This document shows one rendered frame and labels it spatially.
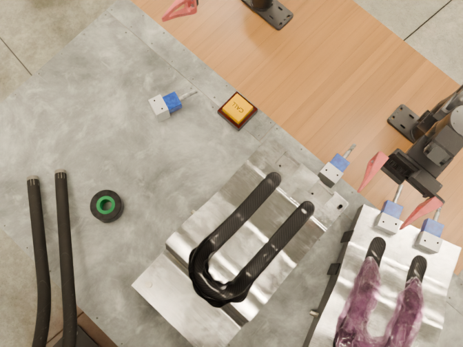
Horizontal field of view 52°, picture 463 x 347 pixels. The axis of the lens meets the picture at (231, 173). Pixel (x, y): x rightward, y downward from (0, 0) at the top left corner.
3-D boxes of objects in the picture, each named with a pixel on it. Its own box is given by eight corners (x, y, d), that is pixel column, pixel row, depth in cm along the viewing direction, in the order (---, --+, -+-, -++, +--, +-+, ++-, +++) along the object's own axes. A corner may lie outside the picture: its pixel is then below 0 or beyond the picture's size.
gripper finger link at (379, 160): (386, 206, 82) (419, 169, 84) (353, 179, 83) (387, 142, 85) (373, 213, 88) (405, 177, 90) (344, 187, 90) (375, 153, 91)
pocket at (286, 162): (284, 154, 124) (286, 149, 120) (300, 167, 123) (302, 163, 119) (273, 166, 123) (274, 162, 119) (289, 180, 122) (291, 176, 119)
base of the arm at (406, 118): (456, 160, 122) (472, 141, 123) (395, 109, 125) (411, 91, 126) (442, 169, 129) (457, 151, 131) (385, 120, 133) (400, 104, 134)
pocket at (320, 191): (316, 181, 122) (319, 177, 119) (333, 195, 121) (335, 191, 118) (305, 194, 121) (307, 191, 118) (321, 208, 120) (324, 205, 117)
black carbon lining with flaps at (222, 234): (271, 170, 121) (275, 159, 112) (320, 212, 118) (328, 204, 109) (176, 273, 114) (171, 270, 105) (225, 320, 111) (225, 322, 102)
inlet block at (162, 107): (193, 87, 134) (191, 78, 129) (201, 102, 133) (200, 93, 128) (151, 107, 132) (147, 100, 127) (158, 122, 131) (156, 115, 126)
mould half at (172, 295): (266, 146, 130) (271, 129, 117) (340, 210, 126) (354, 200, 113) (135, 286, 120) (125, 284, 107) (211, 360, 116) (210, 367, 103)
